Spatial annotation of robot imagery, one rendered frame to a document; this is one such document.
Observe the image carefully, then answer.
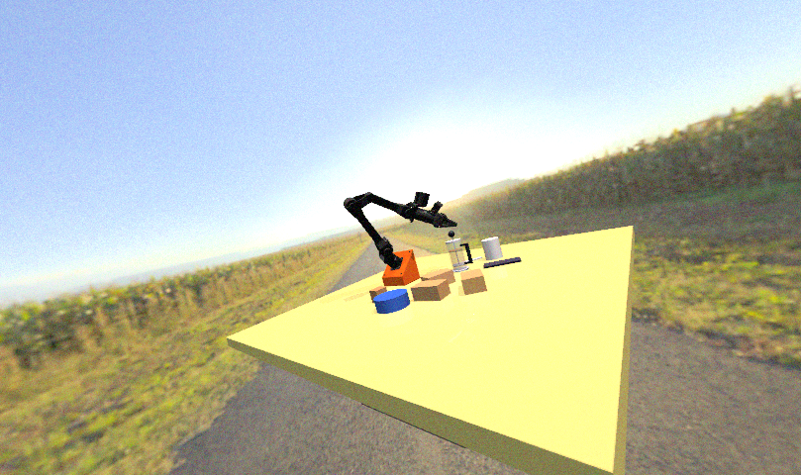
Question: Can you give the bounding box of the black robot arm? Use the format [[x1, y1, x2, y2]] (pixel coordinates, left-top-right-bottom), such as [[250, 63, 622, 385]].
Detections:
[[344, 191, 443, 271]]

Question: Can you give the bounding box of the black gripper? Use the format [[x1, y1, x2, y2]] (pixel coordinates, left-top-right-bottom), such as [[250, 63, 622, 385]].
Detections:
[[423, 210, 457, 228]]

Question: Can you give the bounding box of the grey cylinder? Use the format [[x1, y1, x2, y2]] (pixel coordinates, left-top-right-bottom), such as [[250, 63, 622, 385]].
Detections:
[[481, 237, 503, 260]]

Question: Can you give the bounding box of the dark grey flat rectangular mat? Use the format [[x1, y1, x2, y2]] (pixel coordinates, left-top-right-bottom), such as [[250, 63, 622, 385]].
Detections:
[[483, 256, 522, 269]]

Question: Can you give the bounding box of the glass french press with black plunger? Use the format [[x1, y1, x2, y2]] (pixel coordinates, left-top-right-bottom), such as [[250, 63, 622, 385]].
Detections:
[[446, 231, 473, 272]]

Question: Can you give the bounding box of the blue short cylinder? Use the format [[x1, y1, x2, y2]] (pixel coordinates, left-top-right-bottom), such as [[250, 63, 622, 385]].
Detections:
[[373, 289, 410, 314]]

